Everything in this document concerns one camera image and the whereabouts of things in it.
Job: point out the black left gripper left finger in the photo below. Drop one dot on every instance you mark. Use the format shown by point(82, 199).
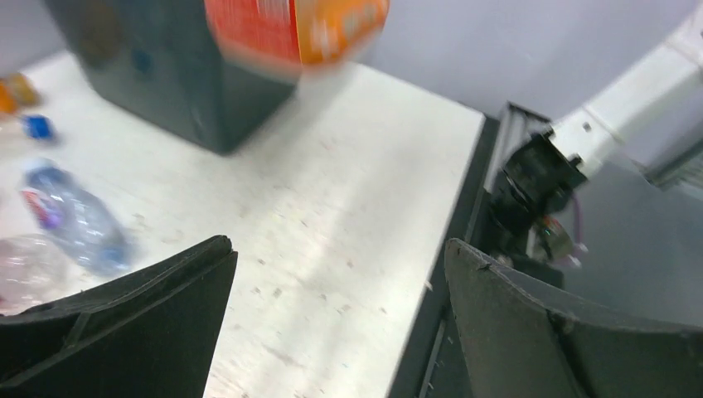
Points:
point(151, 333)

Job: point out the small clear water bottle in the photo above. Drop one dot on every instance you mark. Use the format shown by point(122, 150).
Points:
point(79, 222)

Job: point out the crushed orange label bottle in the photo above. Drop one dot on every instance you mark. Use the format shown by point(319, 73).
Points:
point(290, 38)

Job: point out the Nongfu bottle red cap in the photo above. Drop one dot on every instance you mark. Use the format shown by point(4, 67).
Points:
point(33, 271)

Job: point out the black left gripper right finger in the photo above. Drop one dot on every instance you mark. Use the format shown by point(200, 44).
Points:
point(525, 338)

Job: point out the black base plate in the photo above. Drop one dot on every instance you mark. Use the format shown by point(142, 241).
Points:
point(433, 363)

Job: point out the orange juice bottle far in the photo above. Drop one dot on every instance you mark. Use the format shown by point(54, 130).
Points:
point(17, 92)

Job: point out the dark green plastic bin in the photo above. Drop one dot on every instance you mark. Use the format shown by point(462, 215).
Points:
point(159, 61)

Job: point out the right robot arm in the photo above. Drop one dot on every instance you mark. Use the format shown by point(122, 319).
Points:
point(540, 175)

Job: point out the blue label bottle blue cap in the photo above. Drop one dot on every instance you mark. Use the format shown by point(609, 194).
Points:
point(34, 126)

